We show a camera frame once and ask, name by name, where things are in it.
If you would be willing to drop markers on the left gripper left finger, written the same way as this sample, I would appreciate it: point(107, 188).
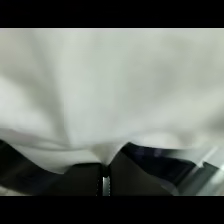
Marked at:
point(83, 181)

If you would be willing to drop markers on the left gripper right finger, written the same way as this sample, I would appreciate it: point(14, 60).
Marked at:
point(133, 181)

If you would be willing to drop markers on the white shirt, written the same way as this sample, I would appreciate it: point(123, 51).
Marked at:
point(110, 86)

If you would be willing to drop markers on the silver frame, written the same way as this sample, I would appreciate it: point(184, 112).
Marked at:
point(208, 180)

